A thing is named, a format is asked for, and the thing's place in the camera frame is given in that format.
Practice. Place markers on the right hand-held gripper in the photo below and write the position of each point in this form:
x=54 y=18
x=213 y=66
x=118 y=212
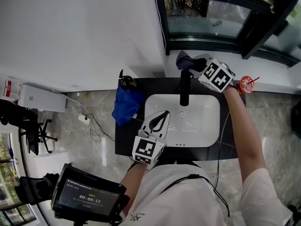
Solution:
x=216 y=75

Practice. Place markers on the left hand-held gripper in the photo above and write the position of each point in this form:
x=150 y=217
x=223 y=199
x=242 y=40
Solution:
x=144 y=149

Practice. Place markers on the dark grey cloth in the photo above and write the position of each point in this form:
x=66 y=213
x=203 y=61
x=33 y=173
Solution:
x=184 y=60

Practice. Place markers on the black faucet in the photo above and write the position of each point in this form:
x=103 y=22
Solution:
x=184 y=91

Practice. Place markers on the person's left forearm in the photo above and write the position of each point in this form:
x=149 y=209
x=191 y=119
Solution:
x=132 y=185

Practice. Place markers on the person's right forearm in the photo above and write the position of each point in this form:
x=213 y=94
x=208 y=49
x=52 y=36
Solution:
x=247 y=135

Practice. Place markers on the blue cloth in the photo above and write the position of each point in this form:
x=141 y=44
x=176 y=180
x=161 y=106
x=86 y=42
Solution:
x=125 y=105

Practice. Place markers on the white sink basin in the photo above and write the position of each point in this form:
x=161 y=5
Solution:
x=202 y=126

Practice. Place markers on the red drink cup with straw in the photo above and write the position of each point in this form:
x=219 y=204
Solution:
x=245 y=85

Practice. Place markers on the green soap pump bottle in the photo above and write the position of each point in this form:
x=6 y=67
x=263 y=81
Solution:
x=128 y=80

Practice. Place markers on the dark framed window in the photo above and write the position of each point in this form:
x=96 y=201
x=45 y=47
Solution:
x=252 y=32
x=9 y=173

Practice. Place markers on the white power strip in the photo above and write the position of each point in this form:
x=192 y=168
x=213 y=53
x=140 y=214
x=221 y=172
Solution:
x=84 y=119

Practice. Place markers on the dark wooden vanity cabinet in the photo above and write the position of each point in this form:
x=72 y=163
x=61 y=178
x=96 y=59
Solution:
x=230 y=149

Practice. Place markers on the person's white shirt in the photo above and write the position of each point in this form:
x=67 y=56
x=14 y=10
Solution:
x=188 y=201

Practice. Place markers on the black chest-mounted monitor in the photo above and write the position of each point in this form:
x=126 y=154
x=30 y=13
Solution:
x=87 y=199

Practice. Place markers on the white box appliance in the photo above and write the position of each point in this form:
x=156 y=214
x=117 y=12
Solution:
x=42 y=99

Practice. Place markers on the black mesh office chair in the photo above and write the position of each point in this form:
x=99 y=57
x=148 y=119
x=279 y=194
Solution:
x=33 y=189

